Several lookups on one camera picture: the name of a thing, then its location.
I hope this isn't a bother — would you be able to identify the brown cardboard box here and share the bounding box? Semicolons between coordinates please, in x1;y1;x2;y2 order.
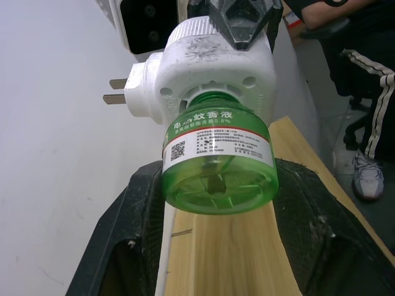
281;0;310;44

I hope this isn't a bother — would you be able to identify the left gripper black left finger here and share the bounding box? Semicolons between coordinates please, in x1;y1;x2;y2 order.
64;161;170;296

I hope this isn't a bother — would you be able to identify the green liquid repellent bottle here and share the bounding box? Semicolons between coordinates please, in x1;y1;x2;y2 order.
160;90;280;217

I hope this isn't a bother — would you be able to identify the white mosquito repellent heater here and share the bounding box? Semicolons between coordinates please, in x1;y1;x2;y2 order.
102;13;277;126

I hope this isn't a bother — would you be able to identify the grey white sneaker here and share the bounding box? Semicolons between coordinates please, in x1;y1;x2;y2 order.
351;153;385;202

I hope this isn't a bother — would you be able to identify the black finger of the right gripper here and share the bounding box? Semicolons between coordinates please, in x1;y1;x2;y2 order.
207;0;285;52

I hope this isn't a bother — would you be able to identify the person in black tracksuit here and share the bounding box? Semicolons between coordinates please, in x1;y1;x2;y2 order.
300;0;395;163

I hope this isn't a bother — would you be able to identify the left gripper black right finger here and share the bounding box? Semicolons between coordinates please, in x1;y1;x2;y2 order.
270;157;395;296

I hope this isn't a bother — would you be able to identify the light wooden board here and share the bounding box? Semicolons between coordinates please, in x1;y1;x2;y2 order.
160;115;395;296

